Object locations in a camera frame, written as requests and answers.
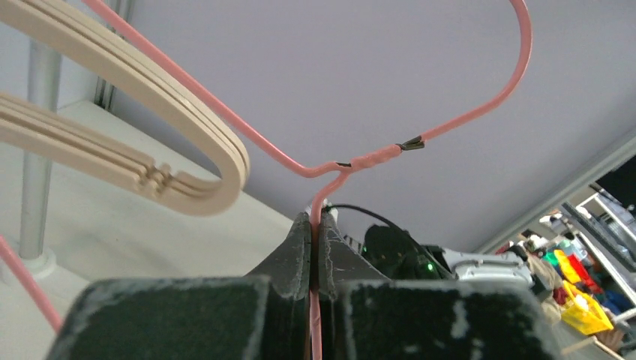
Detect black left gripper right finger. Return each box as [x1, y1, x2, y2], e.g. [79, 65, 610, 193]
[317, 213, 562, 359]

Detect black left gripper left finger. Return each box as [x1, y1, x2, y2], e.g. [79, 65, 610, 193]
[47, 212, 311, 359]

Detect pink wire hanger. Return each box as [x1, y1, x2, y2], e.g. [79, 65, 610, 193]
[1, 236, 63, 332]
[86, 0, 533, 359]

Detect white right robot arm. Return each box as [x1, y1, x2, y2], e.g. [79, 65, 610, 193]
[344, 224, 553, 299]

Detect yellow bin in background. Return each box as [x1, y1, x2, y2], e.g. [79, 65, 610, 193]
[553, 250, 614, 335]

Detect metal clothes rack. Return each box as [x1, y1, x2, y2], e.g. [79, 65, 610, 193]
[17, 39, 62, 275]

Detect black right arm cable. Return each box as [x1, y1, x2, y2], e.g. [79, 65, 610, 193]
[325, 203, 428, 260]

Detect right aluminium frame post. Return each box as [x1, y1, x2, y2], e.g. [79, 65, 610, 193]
[473, 128, 635, 253]

